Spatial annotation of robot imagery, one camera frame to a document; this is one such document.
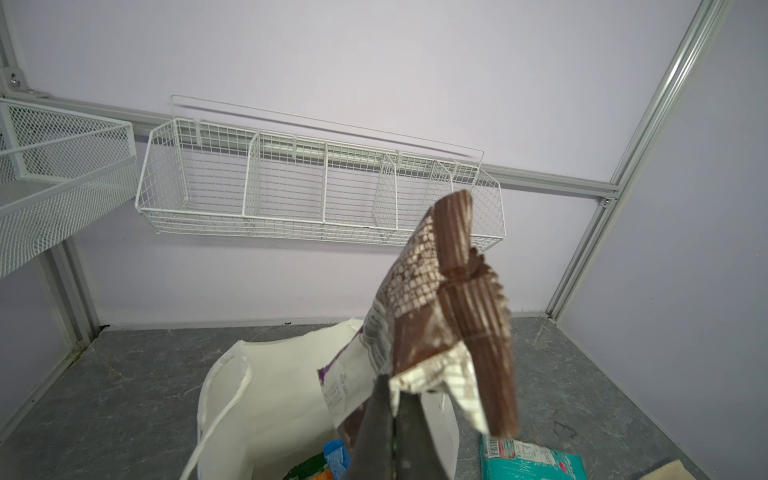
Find brown chocolate bar wrapper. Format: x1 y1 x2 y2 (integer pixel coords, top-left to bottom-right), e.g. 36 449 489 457
318 190 520 449

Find white mesh box basket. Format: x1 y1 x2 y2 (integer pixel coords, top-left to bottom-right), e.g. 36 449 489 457
1 99 137 276

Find teal candy bag right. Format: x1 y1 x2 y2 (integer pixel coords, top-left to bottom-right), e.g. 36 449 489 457
481 436 587 480

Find blue snack packet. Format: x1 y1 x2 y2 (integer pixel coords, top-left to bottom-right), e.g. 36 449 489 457
323 439 351 480

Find white wire shelf basket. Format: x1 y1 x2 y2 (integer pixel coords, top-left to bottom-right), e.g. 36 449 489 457
135 95 506 250

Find green candy bag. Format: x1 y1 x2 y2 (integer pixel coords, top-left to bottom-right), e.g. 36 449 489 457
283 453 333 480

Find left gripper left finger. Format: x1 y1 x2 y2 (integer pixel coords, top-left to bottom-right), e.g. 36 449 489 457
344 375 394 480

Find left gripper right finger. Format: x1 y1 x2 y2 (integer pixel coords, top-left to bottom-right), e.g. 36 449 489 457
394 393 448 480

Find cream cloth glove right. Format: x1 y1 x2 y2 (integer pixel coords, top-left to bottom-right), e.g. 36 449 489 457
640 460 696 480

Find white paper bag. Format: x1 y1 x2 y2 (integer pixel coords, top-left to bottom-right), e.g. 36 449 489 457
181 320 459 479

